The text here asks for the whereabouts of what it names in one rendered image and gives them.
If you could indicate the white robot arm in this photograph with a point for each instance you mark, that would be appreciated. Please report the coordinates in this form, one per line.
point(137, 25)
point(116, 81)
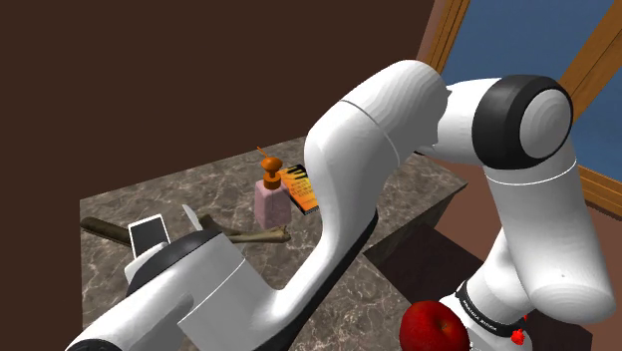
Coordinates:
point(350, 160)

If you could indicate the orange book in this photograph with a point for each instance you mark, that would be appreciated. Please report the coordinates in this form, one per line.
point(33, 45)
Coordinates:
point(301, 189)

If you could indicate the pink soap dispenser orange pump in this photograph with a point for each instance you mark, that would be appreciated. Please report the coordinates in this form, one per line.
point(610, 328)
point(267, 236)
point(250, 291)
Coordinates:
point(273, 206)

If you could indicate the tan wooden utensil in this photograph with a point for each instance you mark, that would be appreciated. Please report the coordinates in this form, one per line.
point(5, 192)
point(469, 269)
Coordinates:
point(265, 236)

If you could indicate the dark robot stand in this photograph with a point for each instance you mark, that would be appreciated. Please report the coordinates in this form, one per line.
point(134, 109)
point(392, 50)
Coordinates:
point(427, 262)

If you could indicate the white phone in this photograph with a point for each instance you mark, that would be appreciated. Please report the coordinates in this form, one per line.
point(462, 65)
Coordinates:
point(148, 236)

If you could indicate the red apple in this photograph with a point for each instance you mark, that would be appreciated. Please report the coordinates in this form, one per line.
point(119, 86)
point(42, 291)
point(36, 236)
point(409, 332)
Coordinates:
point(430, 326)

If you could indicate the dark brown wooden stick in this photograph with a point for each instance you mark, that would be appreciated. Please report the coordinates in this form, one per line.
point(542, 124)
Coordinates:
point(104, 229)

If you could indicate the wooden framed window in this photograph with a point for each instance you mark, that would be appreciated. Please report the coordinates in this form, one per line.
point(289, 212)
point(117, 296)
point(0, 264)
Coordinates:
point(525, 39)

